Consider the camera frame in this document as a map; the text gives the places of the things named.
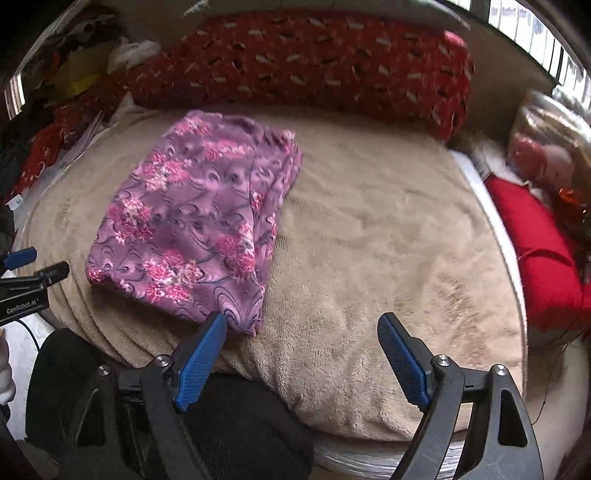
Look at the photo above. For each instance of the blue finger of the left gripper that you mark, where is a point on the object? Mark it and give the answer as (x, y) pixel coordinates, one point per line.
(16, 259)

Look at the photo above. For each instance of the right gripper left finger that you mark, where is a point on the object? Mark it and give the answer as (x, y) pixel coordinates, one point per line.
(128, 424)

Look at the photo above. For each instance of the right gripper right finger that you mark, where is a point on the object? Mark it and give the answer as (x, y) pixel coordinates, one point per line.
(500, 442)

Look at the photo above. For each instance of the purple floral cloth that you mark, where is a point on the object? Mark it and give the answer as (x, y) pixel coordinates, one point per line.
(192, 229)

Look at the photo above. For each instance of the white papers stack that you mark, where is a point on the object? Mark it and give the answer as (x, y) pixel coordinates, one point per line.
(44, 148)

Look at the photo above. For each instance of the red cushion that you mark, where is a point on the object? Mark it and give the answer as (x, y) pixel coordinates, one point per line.
(555, 297)

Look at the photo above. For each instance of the beige plush blanket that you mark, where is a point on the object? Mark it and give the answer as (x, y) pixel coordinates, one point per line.
(379, 220)

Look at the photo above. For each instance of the yellow bag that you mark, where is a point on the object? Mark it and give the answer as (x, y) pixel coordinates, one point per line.
(82, 69)

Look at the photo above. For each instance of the red patterned pillow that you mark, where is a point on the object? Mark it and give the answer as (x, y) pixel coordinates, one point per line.
(383, 68)

